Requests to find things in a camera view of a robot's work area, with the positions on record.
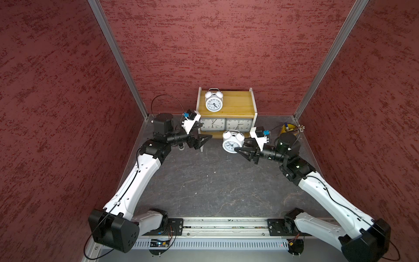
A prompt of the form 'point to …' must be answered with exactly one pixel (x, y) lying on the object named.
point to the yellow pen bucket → (288, 127)
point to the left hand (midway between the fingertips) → (204, 133)
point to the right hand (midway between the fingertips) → (236, 147)
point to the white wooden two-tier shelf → (221, 111)
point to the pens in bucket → (300, 127)
